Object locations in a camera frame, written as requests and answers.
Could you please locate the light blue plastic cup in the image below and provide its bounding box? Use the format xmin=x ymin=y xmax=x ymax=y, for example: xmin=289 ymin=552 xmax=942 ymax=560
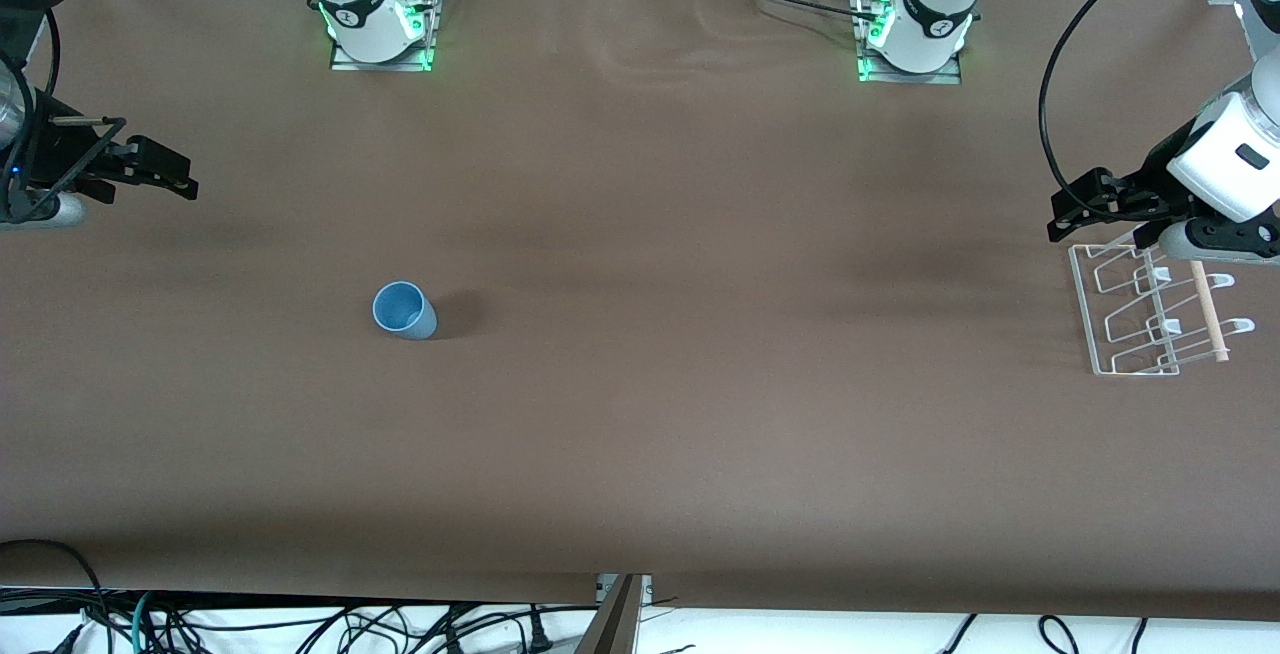
xmin=372 ymin=280 xmax=439 ymax=341

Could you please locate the brown table cover sheet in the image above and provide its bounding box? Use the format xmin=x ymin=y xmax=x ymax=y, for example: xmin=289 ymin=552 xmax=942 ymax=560
xmin=0 ymin=0 xmax=1280 ymax=623

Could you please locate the brown table support beam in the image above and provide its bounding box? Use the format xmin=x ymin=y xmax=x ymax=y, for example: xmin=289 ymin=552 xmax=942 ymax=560
xmin=575 ymin=574 xmax=643 ymax=654

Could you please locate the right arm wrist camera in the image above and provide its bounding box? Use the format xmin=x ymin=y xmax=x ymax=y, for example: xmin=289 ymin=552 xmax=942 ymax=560
xmin=0 ymin=192 xmax=88 ymax=229

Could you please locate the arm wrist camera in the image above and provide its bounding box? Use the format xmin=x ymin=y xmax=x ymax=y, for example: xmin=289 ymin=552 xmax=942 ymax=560
xmin=1158 ymin=217 xmax=1280 ymax=266
xmin=0 ymin=192 xmax=88 ymax=229

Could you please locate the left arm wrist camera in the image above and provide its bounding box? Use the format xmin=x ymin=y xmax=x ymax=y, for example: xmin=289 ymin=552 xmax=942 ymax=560
xmin=1158 ymin=217 xmax=1280 ymax=266

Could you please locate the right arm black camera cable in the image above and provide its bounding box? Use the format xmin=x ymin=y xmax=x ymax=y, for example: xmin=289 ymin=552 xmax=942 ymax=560
xmin=0 ymin=9 xmax=128 ymax=225

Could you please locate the white wire cup rack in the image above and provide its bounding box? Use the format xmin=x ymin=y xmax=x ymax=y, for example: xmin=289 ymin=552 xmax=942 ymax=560
xmin=1068 ymin=242 xmax=1256 ymax=377

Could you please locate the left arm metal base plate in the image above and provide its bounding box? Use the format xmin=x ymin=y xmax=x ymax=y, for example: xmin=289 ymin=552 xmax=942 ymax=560
xmin=857 ymin=0 xmax=963 ymax=86

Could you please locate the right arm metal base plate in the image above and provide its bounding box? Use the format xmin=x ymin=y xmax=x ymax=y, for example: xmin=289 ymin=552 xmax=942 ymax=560
xmin=330 ymin=0 xmax=438 ymax=73

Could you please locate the black looped floor cable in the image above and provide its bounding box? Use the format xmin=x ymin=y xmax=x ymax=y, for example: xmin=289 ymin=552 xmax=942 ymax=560
xmin=1038 ymin=614 xmax=1083 ymax=654

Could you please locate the thick black floor cable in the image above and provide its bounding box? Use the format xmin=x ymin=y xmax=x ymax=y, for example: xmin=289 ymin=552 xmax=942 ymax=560
xmin=0 ymin=538 xmax=113 ymax=654

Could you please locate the teal cable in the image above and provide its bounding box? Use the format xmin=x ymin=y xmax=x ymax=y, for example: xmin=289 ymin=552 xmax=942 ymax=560
xmin=132 ymin=591 xmax=163 ymax=654

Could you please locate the small metal bracket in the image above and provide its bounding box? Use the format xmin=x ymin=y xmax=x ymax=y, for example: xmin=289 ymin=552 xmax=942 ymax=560
xmin=597 ymin=574 xmax=654 ymax=607

